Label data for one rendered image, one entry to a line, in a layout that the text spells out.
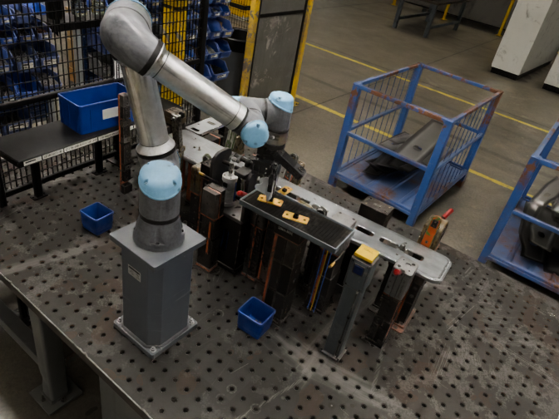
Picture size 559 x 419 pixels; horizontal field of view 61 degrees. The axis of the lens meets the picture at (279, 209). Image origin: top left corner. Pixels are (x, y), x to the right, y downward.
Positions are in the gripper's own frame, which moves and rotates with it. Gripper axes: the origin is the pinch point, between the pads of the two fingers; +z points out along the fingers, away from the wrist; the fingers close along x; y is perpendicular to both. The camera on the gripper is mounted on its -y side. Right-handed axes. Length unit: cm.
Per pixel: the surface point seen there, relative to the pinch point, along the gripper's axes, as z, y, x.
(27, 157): 15, 96, -2
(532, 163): 27, -128, -162
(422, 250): 18, -57, -20
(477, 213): 117, -138, -252
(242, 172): 2.0, 14.5, -13.6
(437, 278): 18, -62, -6
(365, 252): 1.8, -34.3, 13.1
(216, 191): 10.3, 22.1, -9.3
